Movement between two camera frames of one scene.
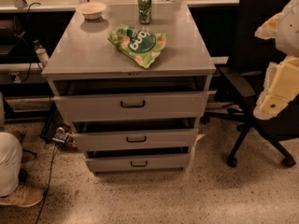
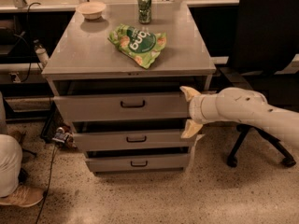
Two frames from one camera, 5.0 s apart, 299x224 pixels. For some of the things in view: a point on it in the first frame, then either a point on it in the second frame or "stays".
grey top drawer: x=164 y=106 stays
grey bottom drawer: x=137 y=161 stays
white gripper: x=289 y=32 to x=195 y=109
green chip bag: x=142 y=46 stays
